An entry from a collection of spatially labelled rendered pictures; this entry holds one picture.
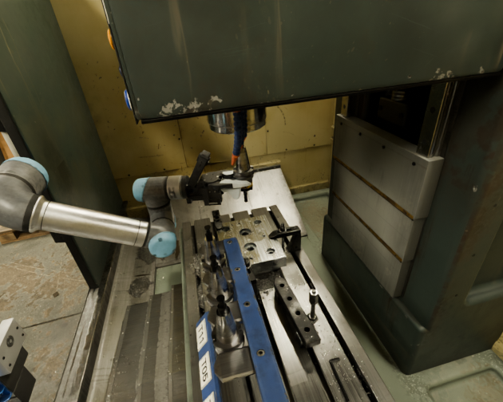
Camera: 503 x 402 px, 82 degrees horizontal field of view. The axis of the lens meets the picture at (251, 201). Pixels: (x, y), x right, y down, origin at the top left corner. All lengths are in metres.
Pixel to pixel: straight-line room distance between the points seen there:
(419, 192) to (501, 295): 0.49
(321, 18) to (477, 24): 0.28
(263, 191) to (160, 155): 0.70
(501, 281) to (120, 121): 1.85
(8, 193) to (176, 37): 0.58
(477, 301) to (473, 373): 0.36
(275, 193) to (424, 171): 1.21
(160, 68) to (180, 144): 1.45
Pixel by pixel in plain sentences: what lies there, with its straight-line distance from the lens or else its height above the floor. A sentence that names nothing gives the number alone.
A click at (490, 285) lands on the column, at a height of 0.96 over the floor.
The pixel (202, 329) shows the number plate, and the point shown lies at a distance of 0.99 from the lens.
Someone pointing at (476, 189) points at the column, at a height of 1.38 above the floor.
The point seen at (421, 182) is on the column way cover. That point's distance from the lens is 0.87.
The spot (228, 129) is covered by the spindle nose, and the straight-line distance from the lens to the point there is 0.75.
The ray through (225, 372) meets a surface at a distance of 0.60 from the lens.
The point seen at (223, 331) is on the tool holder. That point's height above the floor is 1.26.
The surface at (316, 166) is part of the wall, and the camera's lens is 2.19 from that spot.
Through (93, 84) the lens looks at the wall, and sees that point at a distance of 1.85.
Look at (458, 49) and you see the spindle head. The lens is 0.65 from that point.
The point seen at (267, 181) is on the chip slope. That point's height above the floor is 0.81.
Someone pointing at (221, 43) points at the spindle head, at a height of 1.71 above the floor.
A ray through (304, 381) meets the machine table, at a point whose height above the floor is 0.90.
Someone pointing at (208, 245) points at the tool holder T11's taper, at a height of 1.28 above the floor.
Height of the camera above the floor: 1.74
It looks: 32 degrees down
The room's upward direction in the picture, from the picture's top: 5 degrees counter-clockwise
